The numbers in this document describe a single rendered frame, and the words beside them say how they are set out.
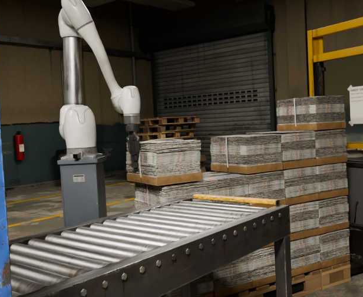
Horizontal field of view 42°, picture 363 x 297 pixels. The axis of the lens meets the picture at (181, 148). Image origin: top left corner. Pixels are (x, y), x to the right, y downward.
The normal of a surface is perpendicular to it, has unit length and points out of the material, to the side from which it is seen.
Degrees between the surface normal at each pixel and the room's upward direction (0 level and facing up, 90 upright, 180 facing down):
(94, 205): 90
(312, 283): 90
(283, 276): 90
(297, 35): 90
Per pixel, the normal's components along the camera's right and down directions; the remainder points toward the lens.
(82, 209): -0.04, 0.05
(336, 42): -0.63, 0.07
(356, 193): -0.86, 0.07
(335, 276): 0.51, 0.02
